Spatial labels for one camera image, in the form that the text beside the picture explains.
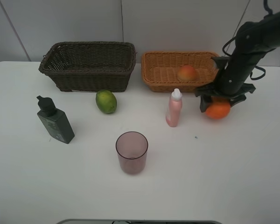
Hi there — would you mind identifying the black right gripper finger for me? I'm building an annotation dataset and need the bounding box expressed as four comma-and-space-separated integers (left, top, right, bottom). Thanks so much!
200, 95, 212, 113
229, 94, 245, 107

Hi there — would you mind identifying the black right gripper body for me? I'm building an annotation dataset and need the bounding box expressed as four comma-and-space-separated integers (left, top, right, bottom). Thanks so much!
195, 70, 256, 100

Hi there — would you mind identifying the orange mandarin fruit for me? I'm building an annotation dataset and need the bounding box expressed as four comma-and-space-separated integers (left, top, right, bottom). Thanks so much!
205, 97, 231, 119

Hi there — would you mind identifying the red yellow peach fruit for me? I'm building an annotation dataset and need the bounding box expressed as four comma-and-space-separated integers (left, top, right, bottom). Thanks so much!
177, 65, 198, 82

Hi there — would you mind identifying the pink squeeze bottle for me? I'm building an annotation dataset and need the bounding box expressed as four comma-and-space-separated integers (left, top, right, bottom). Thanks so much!
166, 88, 182, 127

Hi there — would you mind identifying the pink translucent plastic cup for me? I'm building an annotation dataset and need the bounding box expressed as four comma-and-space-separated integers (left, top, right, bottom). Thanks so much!
115, 131, 148, 175

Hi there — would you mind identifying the dark green pump bottle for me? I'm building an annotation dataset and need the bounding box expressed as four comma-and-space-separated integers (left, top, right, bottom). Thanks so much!
36, 96, 75, 144

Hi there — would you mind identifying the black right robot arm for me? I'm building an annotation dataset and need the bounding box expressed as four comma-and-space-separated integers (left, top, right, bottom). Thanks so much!
195, 12, 280, 112

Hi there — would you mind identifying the orange wicker basket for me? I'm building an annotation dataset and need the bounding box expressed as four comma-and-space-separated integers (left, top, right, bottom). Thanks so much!
141, 51, 218, 93

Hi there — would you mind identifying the green lime fruit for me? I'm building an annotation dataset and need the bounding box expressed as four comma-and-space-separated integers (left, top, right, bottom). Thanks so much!
96, 90, 117, 114

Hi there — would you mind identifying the dark brown wicker basket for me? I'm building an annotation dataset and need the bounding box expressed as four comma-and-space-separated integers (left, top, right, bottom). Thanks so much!
39, 42, 136, 92

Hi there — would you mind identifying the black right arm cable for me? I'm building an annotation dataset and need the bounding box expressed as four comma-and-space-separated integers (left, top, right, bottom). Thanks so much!
221, 0, 280, 81

